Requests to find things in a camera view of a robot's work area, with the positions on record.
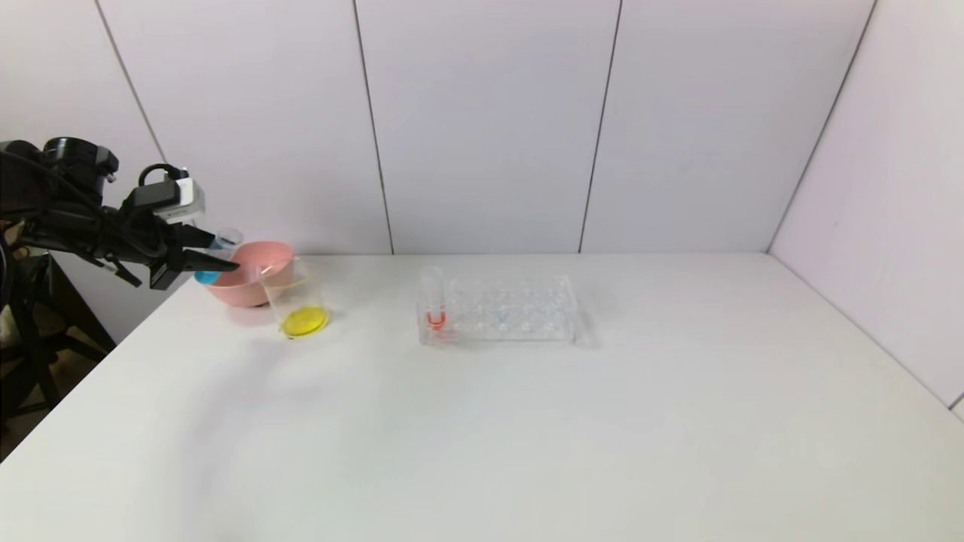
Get clear acrylic test tube rack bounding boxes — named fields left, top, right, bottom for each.
left=417, top=274, right=580, bottom=346

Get test tube with red pigment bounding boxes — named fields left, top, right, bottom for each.
left=423, top=265, right=448, bottom=333

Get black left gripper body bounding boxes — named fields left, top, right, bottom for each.
left=102, top=207, right=193, bottom=291

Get black cable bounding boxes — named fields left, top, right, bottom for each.
left=138, top=163, right=189, bottom=189

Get test tube with blue pigment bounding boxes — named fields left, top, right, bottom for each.
left=194, top=227, right=244, bottom=285

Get pink plastic bowl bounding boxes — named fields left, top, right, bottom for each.
left=203, top=241, right=295, bottom=309

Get dark background furniture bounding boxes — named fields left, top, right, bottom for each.
left=0, top=248, right=118, bottom=461

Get clear glass beaker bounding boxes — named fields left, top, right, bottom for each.
left=261, top=257, right=331, bottom=340

